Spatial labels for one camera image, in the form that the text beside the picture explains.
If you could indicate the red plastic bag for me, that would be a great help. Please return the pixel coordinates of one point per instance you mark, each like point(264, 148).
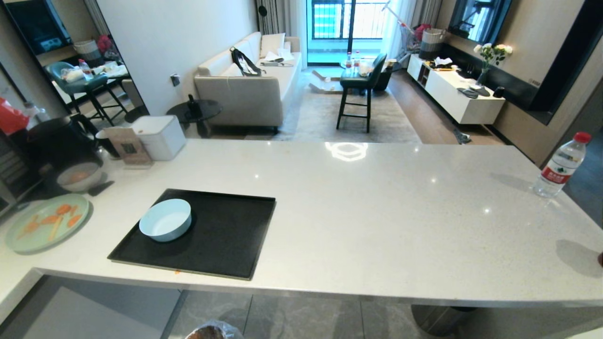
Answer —
point(12, 118)

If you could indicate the beige sofa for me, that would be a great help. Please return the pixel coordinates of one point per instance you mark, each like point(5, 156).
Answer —
point(249, 94)

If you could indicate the black electric kettle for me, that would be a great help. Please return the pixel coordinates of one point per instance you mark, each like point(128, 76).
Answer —
point(61, 141)

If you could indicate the light blue bowl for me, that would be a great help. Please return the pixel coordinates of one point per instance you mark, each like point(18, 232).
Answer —
point(166, 220)

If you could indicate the vase with white flowers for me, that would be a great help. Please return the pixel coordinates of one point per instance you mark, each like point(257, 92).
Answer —
point(490, 59)

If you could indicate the grey area rug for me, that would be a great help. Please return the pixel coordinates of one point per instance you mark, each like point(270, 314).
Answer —
point(348, 117)

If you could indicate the pale green plate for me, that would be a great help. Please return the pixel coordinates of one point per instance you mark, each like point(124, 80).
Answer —
point(44, 235)

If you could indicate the grey bowl with scraps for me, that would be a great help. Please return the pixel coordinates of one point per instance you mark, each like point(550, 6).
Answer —
point(79, 176)

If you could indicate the black rectangular tray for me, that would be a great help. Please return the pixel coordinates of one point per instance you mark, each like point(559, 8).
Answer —
point(221, 235)

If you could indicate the black mug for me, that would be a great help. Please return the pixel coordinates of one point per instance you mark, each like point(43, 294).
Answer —
point(106, 141)

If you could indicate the dark green bar stool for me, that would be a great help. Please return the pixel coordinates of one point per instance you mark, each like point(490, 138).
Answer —
point(360, 84)

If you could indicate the trash bin with bag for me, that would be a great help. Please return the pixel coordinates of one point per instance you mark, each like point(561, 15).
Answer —
point(214, 331)

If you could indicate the wall television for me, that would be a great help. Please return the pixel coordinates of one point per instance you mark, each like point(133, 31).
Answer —
point(478, 19)

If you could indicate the brown paper box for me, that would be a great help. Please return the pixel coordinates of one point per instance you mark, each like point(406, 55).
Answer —
point(128, 147)

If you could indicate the white tv cabinet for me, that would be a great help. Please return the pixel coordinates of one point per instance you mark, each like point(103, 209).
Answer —
point(457, 96)

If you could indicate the striped laundry basket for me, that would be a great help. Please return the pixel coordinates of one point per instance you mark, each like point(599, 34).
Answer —
point(431, 43)

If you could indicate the clear plastic water bottle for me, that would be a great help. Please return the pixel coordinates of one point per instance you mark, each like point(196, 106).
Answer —
point(560, 165)

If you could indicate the white square box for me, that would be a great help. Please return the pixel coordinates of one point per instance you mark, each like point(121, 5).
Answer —
point(159, 136)

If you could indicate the black round side table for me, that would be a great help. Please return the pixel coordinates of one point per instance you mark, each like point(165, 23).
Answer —
point(194, 111)

